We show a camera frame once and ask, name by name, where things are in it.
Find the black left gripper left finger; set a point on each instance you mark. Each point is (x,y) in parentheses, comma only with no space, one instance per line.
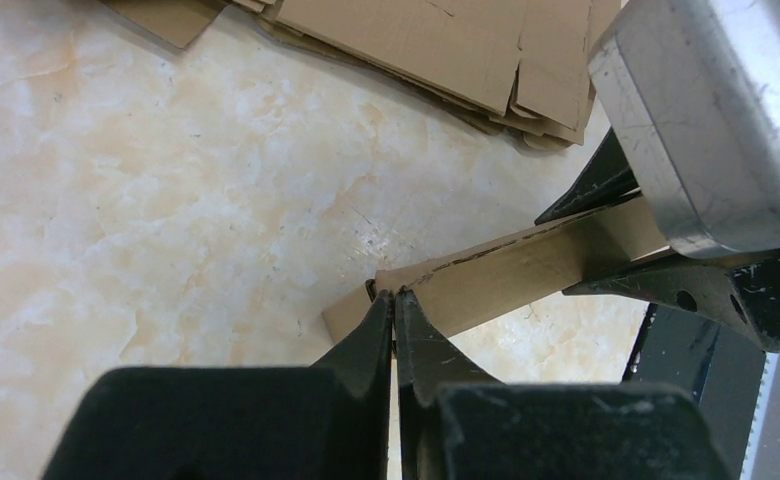
(328,420)

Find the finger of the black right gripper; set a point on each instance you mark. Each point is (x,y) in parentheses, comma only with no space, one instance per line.
(606,177)

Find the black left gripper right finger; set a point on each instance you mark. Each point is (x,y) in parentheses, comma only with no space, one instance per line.
(459,422)

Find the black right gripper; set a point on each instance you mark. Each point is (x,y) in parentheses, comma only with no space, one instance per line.
(704,287)

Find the cardboard box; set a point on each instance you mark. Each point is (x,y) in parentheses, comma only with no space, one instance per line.
(468,288)

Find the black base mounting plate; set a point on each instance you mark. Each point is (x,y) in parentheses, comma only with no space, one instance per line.
(719,368)

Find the cardboard sheet pile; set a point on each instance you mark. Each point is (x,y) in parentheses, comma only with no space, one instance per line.
(518,65)

